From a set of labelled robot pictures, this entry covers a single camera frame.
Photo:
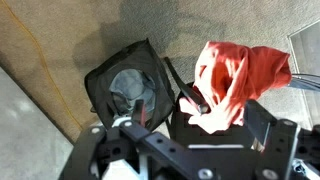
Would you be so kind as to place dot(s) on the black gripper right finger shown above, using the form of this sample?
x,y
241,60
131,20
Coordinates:
x,y
273,143

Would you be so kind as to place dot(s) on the black mesh laundry bag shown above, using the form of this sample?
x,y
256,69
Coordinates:
x,y
100,83

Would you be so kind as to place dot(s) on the grey blue cloth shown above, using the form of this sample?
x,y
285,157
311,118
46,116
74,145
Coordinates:
x,y
133,87

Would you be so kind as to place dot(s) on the red towel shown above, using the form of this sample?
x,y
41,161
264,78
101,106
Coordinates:
x,y
233,73

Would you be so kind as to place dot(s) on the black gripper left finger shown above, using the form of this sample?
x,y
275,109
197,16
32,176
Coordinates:
x,y
100,150

